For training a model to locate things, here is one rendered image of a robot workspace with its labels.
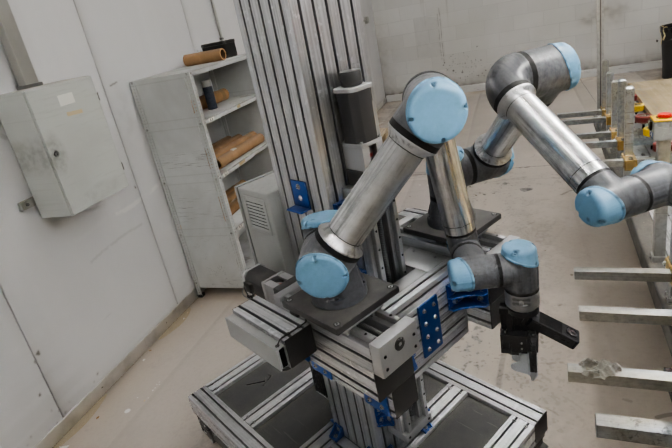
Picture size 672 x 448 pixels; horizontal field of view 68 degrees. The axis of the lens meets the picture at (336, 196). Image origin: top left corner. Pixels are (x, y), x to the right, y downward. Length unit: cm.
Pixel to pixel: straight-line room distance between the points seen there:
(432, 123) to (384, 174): 14
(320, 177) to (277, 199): 26
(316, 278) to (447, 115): 43
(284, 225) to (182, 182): 182
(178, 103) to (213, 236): 90
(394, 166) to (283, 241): 74
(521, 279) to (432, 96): 45
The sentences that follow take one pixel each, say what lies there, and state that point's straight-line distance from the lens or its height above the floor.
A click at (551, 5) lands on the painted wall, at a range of 897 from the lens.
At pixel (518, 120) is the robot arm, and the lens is 115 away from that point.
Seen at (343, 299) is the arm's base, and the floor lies 106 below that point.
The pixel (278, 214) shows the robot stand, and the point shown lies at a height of 115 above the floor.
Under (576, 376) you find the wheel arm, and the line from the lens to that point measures 134.
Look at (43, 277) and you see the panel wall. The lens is 288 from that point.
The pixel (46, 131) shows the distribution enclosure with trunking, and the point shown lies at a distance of 263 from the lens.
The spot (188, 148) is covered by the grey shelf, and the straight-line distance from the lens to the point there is 327.
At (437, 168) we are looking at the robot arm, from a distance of 116.
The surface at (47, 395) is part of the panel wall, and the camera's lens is 299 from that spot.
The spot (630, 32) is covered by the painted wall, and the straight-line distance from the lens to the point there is 916.
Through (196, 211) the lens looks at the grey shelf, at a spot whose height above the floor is 67.
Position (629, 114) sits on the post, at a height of 105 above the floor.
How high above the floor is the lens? 173
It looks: 20 degrees down
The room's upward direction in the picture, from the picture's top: 11 degrees counter-clockwise
